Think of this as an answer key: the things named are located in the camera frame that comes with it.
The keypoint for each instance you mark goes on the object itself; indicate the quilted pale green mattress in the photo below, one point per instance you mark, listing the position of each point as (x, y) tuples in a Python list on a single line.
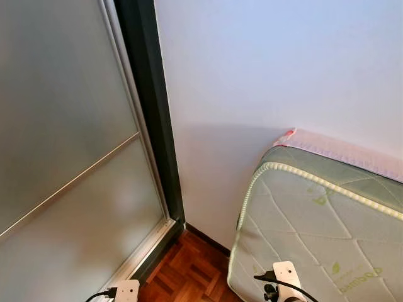
[(302, 220)]

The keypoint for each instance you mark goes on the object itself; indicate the pink sheet edge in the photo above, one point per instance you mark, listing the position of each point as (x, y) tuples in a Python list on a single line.
[(340, 154)]

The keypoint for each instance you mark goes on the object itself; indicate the frosted glass sliding door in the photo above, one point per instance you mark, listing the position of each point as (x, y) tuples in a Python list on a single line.
[(63, 94)]

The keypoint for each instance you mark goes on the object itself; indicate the dark wooden skirting board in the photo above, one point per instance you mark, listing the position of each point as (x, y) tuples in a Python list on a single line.
[(208, 239)]

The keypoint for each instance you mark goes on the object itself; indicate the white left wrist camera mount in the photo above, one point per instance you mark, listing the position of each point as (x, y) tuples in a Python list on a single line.
[(128, 291)]

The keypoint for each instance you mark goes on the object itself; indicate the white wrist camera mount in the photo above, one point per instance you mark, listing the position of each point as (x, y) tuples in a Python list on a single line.
[(128, 291), (286, 275)]

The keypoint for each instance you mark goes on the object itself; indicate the dark door frame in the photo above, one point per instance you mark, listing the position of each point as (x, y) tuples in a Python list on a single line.
[(151, 94)]

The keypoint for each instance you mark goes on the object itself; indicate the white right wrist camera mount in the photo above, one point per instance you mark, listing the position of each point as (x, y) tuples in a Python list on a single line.
[(286, 275)]

